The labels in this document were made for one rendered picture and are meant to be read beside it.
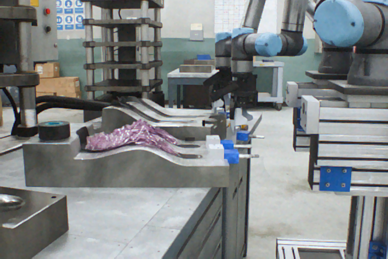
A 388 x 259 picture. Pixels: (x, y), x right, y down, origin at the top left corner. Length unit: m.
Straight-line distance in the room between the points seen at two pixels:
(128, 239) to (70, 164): 0.33
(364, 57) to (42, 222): 0.89
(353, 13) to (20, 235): 0.85
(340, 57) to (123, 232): 1.14
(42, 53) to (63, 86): 6.07
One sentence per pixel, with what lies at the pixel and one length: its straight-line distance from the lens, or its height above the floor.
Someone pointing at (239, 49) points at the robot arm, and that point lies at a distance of 1.38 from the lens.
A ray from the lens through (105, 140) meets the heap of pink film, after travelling 1.07.
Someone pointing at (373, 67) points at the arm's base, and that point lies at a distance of 1.17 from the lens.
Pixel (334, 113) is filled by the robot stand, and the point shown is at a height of 0.96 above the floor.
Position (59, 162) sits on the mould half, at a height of 0.86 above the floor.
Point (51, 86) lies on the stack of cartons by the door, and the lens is 8.10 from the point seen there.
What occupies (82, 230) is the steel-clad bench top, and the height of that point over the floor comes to 0.80.
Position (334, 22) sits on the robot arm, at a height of 1.20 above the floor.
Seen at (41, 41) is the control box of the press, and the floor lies 1.16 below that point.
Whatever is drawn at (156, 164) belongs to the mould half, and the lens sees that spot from 0.98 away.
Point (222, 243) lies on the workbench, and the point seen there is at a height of 0.41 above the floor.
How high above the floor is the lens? 1.14
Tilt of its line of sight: 10 degrees down
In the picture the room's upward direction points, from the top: straight up
